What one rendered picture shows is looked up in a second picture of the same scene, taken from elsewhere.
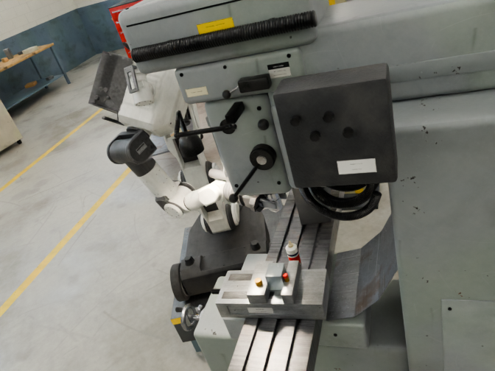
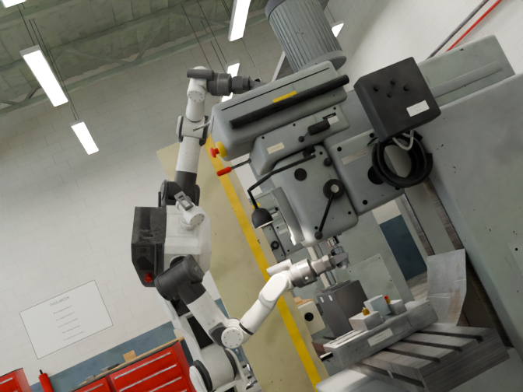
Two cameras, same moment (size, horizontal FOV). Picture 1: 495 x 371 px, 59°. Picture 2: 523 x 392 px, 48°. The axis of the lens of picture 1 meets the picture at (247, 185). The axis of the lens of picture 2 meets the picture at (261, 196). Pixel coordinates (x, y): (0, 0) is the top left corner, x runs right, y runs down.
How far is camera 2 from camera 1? 1.57 m
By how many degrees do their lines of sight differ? 51
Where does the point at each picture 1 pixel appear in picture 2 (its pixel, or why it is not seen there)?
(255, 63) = (314, 118)
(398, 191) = (439, 158)
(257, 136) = (324, 176)
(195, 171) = (213, 351)
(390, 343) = not seen: hidden behind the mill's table
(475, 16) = (423, 70)
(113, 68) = (149, 215)
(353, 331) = not seen: hidden behind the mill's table
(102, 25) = not seen: outside the picture
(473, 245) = (499, 184)
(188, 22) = (266, 99)
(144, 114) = (190, 240)
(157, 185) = (212, 309)
